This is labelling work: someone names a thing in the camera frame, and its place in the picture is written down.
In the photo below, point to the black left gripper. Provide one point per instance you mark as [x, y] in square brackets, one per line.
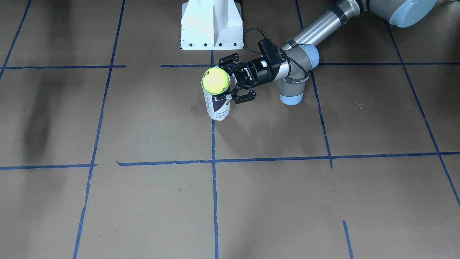
[256, 71]

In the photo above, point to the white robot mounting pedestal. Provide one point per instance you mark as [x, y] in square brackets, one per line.
[211, 25]

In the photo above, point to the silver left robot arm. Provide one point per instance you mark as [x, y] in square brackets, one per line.
[289, 65]

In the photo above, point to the clear tennis ball can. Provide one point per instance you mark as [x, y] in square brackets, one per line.
[217, 109]

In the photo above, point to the yellow tennis ball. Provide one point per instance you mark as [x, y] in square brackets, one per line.
[215, 81]

